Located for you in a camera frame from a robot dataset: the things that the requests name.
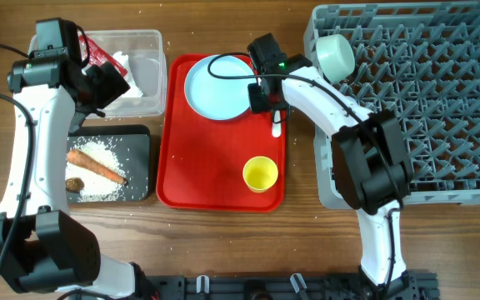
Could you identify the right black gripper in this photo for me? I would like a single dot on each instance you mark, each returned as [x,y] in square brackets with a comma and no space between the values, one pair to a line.
[256,102]

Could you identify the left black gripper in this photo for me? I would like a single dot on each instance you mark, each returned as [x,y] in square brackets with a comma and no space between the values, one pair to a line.
[112,85]

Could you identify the red snack wrapper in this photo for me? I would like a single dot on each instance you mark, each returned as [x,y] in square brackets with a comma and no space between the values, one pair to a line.
[98,56]

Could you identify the white plastic spoon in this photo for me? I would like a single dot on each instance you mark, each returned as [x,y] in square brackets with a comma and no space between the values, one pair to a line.
[276,124]

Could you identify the large light blue plate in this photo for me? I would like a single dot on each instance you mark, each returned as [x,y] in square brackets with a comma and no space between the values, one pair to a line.
[214,98]

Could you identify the orange carrot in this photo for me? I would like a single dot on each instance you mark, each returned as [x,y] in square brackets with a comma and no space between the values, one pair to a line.
[82,160]

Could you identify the yellow cup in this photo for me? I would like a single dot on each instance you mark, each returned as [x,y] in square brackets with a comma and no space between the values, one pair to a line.
[260,173]

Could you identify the green bowl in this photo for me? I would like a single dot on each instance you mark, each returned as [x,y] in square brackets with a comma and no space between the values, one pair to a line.
[335,57]

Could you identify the brown food scrap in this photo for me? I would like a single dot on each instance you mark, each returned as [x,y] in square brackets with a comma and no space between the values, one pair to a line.
[74,185]

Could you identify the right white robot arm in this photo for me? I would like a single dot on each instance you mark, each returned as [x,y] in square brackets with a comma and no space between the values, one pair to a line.
[370,163]

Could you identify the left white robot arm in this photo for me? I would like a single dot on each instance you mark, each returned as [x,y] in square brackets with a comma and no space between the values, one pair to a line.
[42,248]

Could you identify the grey dishwasher rack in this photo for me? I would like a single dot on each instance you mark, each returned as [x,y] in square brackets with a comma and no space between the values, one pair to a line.
[420,60]

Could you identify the crumpled white tissue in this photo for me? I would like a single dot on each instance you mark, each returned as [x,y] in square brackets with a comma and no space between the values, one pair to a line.
[134,91]

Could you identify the clear plastic bin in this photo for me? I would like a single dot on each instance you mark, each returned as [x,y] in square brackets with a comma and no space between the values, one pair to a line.
[148,63]

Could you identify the black tray bin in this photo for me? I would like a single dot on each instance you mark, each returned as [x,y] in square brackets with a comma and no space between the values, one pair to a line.
[133,145]

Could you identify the red serving tray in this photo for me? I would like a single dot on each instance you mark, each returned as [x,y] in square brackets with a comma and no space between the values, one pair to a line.
[201,161]

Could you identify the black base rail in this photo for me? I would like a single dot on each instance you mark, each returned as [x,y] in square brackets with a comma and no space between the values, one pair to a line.
[346,286]

